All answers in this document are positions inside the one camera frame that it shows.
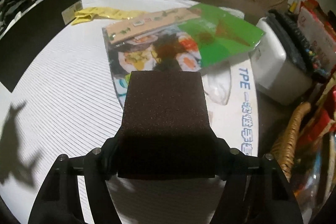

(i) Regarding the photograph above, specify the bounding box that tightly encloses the dark brown sponge block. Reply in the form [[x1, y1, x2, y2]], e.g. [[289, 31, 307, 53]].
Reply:
[[114, 71, 217, 180]]

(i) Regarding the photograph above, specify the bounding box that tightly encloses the green sushi seaweed packet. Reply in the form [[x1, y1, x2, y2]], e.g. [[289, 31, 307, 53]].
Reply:
[[102, 3, 264, 105]]

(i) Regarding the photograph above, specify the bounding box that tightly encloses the yellow snack packet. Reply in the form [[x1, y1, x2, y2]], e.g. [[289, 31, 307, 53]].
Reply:
[[71, 7, 146, 25]]

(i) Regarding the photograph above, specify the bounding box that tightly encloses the wicker basket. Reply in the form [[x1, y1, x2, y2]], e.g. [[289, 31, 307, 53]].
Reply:
[[270, 102, 311, 181]]

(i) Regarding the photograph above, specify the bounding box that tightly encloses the white striped table mat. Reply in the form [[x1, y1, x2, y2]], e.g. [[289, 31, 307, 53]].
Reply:
[[0, 0, 261, 224]]

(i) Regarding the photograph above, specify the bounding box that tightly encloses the white plastic container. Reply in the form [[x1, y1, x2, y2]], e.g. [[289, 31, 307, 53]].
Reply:
[[250, 10, 326, 106]]

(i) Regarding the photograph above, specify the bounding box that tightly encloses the black storage box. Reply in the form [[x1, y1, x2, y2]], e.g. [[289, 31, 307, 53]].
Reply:
[[0, 0, 83, 92]]

